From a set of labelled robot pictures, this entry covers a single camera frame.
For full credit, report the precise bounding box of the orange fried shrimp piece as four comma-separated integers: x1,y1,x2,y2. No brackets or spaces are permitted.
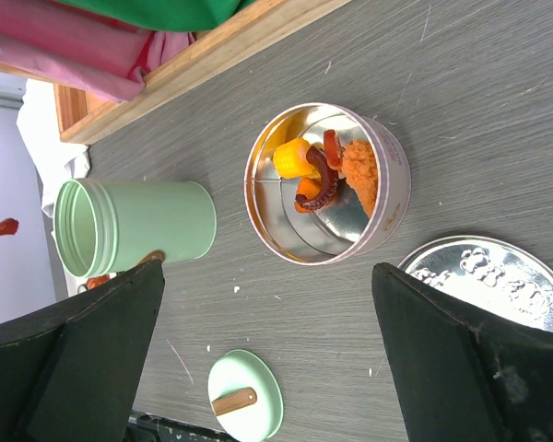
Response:
341,139,379,217

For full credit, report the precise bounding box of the green t-shirt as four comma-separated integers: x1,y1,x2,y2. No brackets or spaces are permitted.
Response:
62,0,253,32

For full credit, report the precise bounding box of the silver embossed tin lid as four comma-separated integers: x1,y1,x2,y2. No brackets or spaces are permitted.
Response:
399,235,553,333

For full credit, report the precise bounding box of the braised pork belly cube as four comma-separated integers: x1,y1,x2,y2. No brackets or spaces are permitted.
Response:
324,129,343,171

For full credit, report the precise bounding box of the purple octopus tentacle piece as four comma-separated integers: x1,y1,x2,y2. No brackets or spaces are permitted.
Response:
294,146,338,213

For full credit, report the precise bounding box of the mint green canister lid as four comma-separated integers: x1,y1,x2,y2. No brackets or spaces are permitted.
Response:
207,349,284,442

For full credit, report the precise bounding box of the round silver tin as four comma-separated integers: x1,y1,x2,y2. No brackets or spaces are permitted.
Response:
243,102,411,265

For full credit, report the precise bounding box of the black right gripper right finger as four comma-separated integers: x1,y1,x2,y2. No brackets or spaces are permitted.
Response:
371,263,553,441

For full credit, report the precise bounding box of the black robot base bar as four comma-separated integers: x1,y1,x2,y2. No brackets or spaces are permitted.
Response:
123,411,233,442

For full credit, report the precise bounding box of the wooden clothes rack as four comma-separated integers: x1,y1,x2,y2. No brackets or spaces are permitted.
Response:
0,1,339,145

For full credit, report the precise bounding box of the pink t-shirt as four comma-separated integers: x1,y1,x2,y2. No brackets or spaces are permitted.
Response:
0,1,194,102

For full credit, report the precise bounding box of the white cloth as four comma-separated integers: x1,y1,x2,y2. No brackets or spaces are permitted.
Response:
17,79,91,218

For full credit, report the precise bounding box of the mint green tin canister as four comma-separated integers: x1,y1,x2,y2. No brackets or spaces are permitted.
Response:
53,179,217,278

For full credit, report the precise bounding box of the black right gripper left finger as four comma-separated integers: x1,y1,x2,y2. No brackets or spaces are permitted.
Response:
0,260,165,441

